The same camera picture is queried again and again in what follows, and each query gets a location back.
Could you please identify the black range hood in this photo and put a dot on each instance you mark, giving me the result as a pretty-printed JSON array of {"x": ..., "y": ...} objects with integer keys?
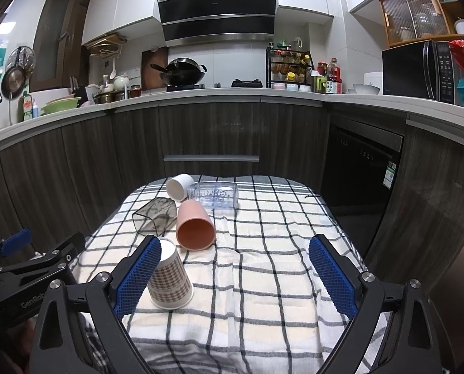
[{"x": 216, "y": 7}]

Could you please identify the hanging frying pan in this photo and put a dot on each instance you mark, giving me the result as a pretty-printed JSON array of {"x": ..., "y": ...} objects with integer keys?
[{"x": 15, "y": 76}]

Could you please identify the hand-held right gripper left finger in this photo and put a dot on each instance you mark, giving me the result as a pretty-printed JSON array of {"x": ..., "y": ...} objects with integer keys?
[{"x": 137, "y": 278}]

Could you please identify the green dish soap bottle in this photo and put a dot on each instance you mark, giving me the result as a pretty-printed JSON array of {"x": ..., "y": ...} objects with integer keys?
[{"x": 25, "y": 107}]

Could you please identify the white rice cooker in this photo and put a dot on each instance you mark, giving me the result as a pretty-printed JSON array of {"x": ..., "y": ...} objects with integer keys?
[{"x": 373, "y": 78}]

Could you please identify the black spice rack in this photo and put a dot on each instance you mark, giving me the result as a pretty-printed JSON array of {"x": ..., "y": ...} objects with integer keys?
[{"x": 288, "y": 66}]

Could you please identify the black dishwasher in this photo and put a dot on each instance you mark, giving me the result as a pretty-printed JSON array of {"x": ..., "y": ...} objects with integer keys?
[{"x": 360, "y": 167}]

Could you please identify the wall-mounted wooden board rack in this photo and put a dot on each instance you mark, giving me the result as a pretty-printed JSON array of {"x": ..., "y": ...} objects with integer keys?
[{"x": 107, "y": 45}]

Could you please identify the black gas burner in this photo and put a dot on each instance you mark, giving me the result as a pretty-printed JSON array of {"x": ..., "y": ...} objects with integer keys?
[{"x": 247, "y": 83}]

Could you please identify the green basin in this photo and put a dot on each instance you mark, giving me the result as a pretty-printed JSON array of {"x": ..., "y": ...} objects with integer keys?
[{"x": 60, "y": 105}]

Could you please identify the dark transparent cup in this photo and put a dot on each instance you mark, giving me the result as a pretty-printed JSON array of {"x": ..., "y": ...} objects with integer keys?
[{"x": 154, "y": 218}]

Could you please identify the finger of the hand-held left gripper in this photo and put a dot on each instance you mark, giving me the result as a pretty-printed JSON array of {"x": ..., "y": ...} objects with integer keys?
[
  {"x": 17, "y": 238},
  {"x": 62, "y": 251}
]

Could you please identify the plaid paper cup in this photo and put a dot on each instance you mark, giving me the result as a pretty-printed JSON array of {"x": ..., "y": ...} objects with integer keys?
[{"x": 171, "y": 280}]

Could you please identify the red label sauce bottle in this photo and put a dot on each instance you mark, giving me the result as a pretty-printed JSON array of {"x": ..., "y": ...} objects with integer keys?
[{"x": 334, "y": 78}]

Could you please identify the clear glass cup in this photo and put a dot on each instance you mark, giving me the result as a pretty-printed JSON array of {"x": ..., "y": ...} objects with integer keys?
[{"x": 216, "y": 196}]

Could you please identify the wooden glass-door cabinet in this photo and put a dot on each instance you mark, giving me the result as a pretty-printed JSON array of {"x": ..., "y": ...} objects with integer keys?
[{"x": 415, "y": 15}]

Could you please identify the pink plastic cup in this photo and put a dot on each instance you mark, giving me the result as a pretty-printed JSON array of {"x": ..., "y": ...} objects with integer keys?
[{"x": 195, "y": 224}]

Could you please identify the black microwave oven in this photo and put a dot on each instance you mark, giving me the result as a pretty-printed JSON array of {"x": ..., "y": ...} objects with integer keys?
[{"x": 407, "y": 70}]

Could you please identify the black wok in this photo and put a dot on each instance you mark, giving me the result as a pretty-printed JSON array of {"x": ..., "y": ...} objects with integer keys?
[{"x": 183, "y": 71}]

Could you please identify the white teapot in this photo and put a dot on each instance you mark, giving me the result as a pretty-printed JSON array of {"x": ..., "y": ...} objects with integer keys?
[{"x": 121, "y": 82}]

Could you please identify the white cup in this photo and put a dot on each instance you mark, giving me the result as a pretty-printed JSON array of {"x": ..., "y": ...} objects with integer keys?
[{"x": 179, "y": 187}]

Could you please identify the checked tablecloth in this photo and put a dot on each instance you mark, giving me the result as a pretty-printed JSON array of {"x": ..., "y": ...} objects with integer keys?
[{"x": 255, "y": 280}]

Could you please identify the brown door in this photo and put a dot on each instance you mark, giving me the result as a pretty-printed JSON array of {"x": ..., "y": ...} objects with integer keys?
[{"x": 56, "y": 35}]

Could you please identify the wooden cutting board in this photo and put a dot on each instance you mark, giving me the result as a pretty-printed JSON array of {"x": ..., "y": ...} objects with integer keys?
[{"x": 154, "y": 70}]

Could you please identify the white bowl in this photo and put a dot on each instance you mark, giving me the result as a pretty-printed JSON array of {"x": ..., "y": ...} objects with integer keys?
[{"x": 366, "y": 89}]

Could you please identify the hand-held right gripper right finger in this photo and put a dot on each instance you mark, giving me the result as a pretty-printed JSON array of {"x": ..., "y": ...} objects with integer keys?
[{"x": 332, "y": 278}]

